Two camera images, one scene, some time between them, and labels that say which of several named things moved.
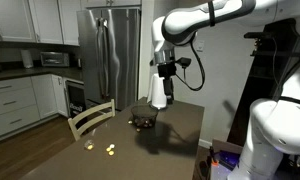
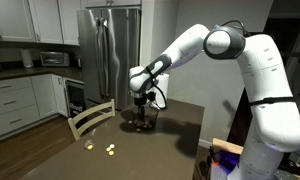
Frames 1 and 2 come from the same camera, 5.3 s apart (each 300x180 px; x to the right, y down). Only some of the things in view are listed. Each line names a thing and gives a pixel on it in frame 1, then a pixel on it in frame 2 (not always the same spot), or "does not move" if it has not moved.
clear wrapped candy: x=89 y=144 does not move
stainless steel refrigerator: x=110 y=37 does not move
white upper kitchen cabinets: x=35 y=21 does not move
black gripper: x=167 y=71 -> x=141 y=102
